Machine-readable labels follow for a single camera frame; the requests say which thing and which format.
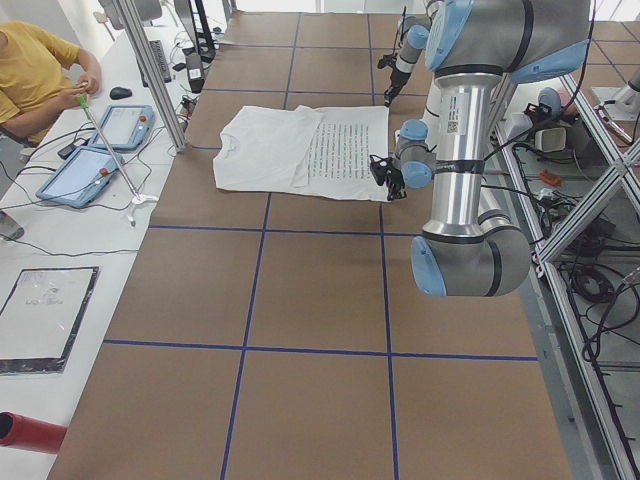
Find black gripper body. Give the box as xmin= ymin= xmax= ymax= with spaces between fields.
xmin=369 ymin=154 xmax=406 ymax=201
xmin=377 ymin=53 xmax=411 ymax=100

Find white long-sleeve printed shirt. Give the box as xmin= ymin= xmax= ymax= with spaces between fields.
xmin=212 ymin=106 xmax=388 ymax=202

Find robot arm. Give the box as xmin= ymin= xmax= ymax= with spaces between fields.
xmin=377 ymin=15 xmax=430 ymax=107
xmin=370 ymin=1 xmax=590 ymax=297

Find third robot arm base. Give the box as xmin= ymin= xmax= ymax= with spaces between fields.
xmin=591 ymin=70 xmax=639 ymax=122

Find black keyboard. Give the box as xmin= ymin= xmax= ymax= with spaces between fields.
xmin=149 ymin=40 xmax=172 ymax=83

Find upper blue teach pendant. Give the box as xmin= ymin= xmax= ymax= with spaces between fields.
xmin=99 ymin=104 xmax=155 ymax=152

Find blue teach pendant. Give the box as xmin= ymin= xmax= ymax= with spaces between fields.
xmin=99 ymin=104 xmax=155 ymax=152
xmin=36 ymin=146 xmax=123 ymax=208

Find black computer mouse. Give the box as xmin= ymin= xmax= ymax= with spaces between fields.
xmin=109 ymin=86 xmax=133 ymax=100

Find lower blue teach pendant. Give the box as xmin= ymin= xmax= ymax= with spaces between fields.
xmin=36 ymin=146 xmax=123 ymax=208

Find person in yellow shirt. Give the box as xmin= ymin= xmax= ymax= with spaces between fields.
xmin=1 ymin=21 xmax=102 ymax=146

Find silver foil tray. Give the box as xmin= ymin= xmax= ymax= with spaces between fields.
xmin=1 ymin=266 xmax=99 ymax=376

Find red cylinder bottle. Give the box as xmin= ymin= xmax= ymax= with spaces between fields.
xmin=1 ymin=412 xmax=67 ymax=454

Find grey aluminium post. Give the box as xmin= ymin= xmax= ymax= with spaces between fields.
xmin=114 ymin=0 xmax=187 ymax=153

